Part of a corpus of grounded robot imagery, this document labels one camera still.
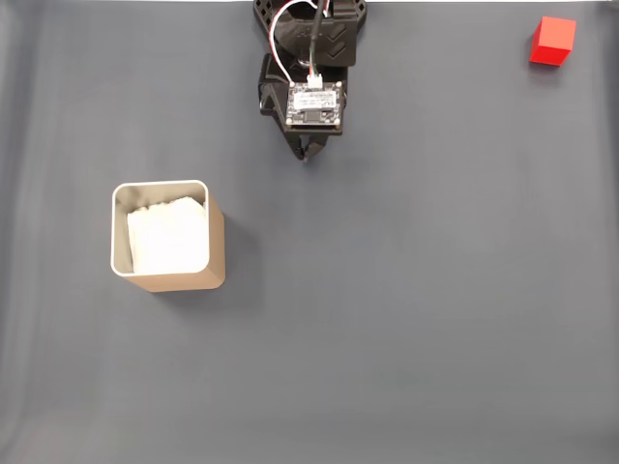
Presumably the red cube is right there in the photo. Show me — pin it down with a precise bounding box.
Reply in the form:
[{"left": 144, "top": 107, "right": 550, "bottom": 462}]
[{"left": 528, "top": 15, "right": 577, "bottom": 68}]

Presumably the tan square box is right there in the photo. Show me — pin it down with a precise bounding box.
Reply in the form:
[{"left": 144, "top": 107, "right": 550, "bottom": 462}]
[{"left": 109, "top": 178, "right": 227, "bottom": 295}]

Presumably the white tissue paper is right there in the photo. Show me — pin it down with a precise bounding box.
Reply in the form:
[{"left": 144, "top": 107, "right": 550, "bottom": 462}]
[{"left": 126, "top": 195, "right": 210, "bottom": 276}]

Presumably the black camera cable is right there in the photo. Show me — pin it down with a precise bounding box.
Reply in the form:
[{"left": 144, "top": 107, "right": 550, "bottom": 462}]
[{"left": 305, "top": 0, "right": 335, "bottom": 89}]

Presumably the bare circuit board camera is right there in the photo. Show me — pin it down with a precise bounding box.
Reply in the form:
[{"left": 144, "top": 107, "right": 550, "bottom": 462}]
[{"left": 284, "top": 79, "right": 349, "bottom": 137}]

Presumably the white red black servo cable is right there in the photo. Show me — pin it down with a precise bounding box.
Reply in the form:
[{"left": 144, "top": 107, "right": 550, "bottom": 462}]
[{"left": 269, "top": 0, "right": 304, "bottom": 86}]

